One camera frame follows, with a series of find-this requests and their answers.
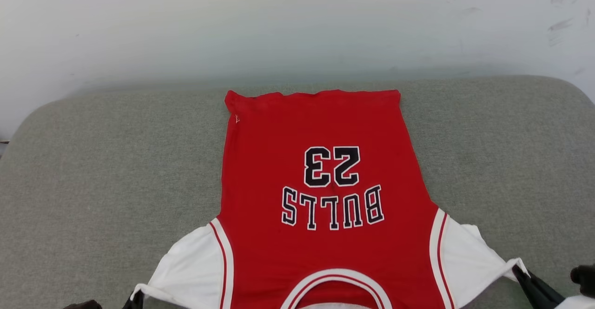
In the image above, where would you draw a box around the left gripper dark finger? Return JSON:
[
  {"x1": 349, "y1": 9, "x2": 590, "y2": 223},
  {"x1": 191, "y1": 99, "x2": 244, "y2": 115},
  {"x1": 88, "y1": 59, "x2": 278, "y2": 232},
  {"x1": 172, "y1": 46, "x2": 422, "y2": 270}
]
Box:
[{"x1": 122, "y1": 290, "x2": 145, "y2": 309}]

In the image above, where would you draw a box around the grey fabric sofa seat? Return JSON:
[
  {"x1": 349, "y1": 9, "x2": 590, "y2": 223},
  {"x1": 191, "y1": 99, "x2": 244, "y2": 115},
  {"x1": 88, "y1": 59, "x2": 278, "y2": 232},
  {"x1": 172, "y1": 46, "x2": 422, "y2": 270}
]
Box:
[{"x1": 0, "y1": 75, "x2": 595, "y2": 309}]

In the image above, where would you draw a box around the red and white basketball jersey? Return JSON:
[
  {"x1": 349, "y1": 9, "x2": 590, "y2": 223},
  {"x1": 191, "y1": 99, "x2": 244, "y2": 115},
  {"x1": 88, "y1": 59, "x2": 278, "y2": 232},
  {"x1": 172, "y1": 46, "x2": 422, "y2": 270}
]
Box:
[{"x1": 130, "y1": 89, "x2": 530, "y2": 309}]

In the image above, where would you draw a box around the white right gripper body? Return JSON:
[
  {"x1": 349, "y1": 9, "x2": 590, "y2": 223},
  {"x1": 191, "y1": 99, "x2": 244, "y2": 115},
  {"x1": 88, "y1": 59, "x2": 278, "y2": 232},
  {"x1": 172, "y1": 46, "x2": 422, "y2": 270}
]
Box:
[{"x1": 553, "y1": 294, "x2": 595, "y2": 309}]

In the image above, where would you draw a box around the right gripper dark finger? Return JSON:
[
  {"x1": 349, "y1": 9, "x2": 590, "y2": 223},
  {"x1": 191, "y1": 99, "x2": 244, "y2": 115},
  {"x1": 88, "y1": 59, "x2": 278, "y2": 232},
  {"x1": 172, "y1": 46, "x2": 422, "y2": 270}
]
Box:
[{"x1": 512, "y1": 265, "x2": 565, "y2": 309}]

